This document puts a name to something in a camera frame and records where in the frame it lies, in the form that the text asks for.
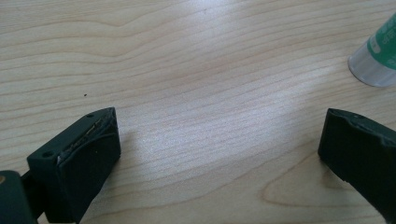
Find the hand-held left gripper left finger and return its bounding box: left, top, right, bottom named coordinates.
left=21, top=106, right=122, bottom=224

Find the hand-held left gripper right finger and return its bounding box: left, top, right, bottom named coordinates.
left=317, top=107, right=396, bottom=224

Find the green glue stick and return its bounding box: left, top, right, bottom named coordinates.
left=347, top=12, right=396, bottom=89

